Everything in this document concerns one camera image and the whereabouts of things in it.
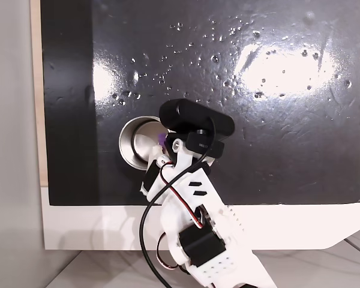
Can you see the purple ribbed pen grip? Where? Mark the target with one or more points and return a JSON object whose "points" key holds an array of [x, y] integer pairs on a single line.
{"points": [[162, 139]]}

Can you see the black oval webcam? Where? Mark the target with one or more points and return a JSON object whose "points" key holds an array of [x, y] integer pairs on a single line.
{"points": [[195, 115]]}

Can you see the glossy black table mat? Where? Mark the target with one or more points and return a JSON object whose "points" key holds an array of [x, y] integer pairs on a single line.
{"points": [[198, 75]]}

